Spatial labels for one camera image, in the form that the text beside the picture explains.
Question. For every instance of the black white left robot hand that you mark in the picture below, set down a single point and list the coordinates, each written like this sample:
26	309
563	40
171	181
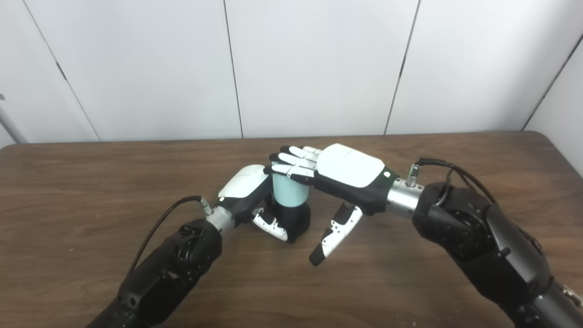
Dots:
243	187

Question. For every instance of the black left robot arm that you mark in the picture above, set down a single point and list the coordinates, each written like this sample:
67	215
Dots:
168	269

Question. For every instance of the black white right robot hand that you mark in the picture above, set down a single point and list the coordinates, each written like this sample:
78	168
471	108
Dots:
353	177

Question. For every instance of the black flared nozzle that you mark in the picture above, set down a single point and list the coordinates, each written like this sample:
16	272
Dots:
296	221

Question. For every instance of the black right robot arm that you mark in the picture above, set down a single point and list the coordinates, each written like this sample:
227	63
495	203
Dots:
483	246

